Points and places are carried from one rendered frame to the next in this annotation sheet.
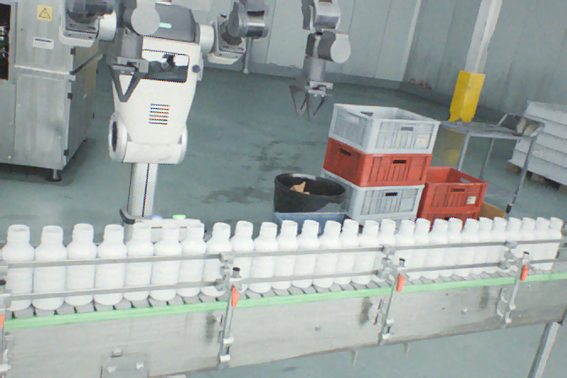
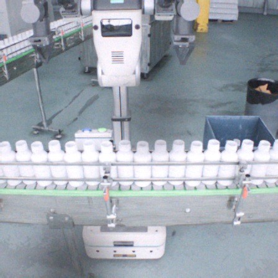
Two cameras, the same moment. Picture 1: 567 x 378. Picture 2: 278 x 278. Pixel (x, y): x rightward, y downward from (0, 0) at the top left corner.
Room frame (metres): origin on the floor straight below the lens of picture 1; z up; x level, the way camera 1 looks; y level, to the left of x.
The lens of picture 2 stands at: (0.60, -0.38, 1.69)
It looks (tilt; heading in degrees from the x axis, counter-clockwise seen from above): 33 degrees down; 29
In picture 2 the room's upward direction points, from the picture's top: straight up
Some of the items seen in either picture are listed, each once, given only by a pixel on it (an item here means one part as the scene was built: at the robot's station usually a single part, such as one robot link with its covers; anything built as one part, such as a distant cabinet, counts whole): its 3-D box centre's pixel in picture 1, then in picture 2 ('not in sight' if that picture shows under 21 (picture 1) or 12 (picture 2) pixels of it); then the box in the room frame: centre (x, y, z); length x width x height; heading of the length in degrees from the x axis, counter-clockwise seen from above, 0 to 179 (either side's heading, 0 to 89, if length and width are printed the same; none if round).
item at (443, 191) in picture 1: (437, 188); not in sight; (4.33, -1.17, 0.55); 0.61 x 0.41 x 0.22; 123
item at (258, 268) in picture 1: (263, 256); (142, 164); (1.29, 0.01, 1.08); 0.06 x 0.06 x 0.17
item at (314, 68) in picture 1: (313, 71); (183, 26); (1.48, -0.03, 1.51); 0.10 x 0.07 x 0.07; 29
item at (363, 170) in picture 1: (377, 160); not in sight; (3.90, -0.61, 0.78); 0.61 x 0.41 x 0.22; 126
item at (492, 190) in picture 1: (477, 161); not in sight; (5.98, -1.94, 0.49); 1.05 x 0.55 x 0.99; 120
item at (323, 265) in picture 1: (326, 254); (194, 163); (1.38, -0.15, 1.08); 0.06 x 0.06 x 0.17
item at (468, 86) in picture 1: (464, 101); not in sight; (11.14, -3.09, 0.55); 0.40 x 0.40 x 1.10; 30
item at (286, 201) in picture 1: (301, 231); (263, 113); (3.53, -0.19, 0.32); 0.45 x 0.45 x 0.64
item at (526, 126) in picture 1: (525, 131); not in sight; (6.19, -2.41, 0.85); 0.36 x 0.12 x 0.27; 30
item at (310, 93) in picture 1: (311, 101); (182, 49); (1.47, -0.04, 1.44); 0.07 x 0.07 x 0.09; 29
